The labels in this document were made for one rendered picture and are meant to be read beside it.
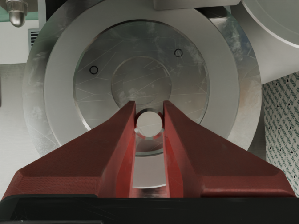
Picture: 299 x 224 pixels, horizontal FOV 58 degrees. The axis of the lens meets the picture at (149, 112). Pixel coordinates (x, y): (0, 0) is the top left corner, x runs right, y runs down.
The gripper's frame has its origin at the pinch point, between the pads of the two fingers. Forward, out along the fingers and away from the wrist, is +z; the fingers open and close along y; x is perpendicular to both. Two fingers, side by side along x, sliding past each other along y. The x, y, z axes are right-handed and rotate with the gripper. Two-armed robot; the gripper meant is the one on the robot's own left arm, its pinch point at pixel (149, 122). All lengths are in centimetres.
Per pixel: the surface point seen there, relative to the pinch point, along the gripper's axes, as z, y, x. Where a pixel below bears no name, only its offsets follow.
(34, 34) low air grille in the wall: 270, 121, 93
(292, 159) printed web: 13.6, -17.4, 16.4
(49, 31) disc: 6.7, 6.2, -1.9
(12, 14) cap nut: 39.6, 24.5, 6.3
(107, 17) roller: 6.4, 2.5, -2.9
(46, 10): 8.2, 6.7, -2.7
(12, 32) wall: 272, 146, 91
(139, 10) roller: 6.7, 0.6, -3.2
